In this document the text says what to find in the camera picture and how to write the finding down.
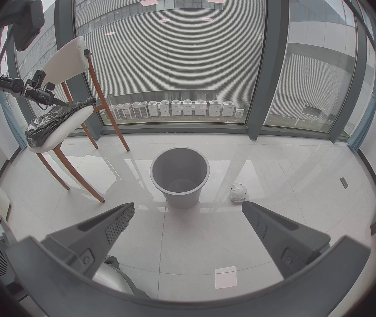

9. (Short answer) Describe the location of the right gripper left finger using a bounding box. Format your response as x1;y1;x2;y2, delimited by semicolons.
41;202;135;279

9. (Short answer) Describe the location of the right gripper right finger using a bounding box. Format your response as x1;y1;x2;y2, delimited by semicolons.
242;200;331;280

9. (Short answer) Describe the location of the black plastic bag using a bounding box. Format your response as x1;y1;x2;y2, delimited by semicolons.
25;98;96;148

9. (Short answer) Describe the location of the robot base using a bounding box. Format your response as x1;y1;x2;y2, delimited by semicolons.
0;164;151;301

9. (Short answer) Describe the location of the crumpled white plastic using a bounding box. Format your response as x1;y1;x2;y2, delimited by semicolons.
230;183;248;203

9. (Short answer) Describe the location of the grey trash bin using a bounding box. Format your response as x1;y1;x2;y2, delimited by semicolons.
150;147;211;209

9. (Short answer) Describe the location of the white cushioned wooden chair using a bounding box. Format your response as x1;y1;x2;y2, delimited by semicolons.
26;36;130;204

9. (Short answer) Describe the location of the blue-green curtain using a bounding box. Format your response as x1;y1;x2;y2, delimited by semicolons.
0;25;25;151

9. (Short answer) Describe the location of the window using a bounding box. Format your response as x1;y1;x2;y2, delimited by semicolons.
0;0;376;144

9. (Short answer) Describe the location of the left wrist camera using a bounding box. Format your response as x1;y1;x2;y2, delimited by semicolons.
25;70;56;93

